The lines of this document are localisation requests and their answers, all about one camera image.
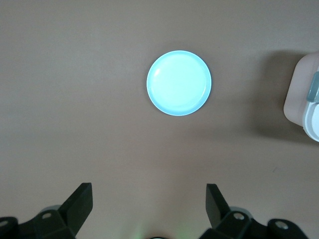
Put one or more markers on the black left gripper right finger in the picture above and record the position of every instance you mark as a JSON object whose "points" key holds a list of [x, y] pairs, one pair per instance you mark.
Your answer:
{"points": [[221, 219]]}

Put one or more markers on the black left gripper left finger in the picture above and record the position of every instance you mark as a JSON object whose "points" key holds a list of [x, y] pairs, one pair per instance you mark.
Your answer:
{"points": [[72, 211]]}

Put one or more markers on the white lidded box grey latches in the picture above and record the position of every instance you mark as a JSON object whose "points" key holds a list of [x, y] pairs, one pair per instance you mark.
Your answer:
{"points": [[296, 99]]}

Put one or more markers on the light blue round plate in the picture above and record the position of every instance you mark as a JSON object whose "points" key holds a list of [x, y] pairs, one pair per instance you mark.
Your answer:
{"points": [[179, 83]]}

